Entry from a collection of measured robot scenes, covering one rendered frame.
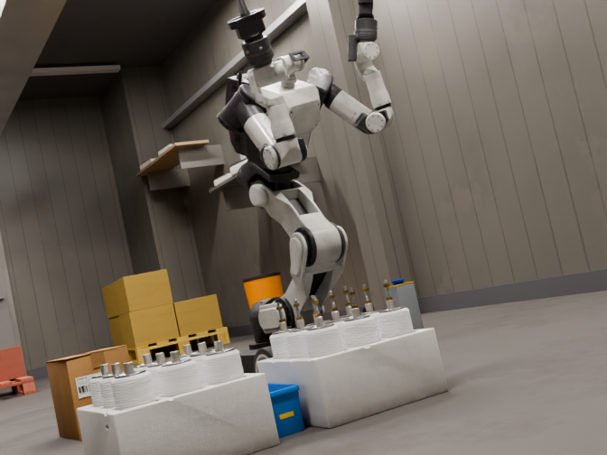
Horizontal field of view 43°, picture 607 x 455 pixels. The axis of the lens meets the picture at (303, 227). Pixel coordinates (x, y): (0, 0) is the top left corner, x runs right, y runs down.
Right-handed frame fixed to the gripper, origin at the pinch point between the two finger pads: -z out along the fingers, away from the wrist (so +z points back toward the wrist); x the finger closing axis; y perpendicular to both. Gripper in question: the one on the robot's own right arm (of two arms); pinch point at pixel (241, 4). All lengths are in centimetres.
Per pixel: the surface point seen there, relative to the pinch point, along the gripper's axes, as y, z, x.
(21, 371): -421, 293, -192
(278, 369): 53, 88, -40
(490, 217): -159, 211, 155
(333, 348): 69, 79, -27
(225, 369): 72, 68, -55
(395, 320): 64, 84, -6
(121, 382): 73, 56, -78
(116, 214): -744, 311, -52
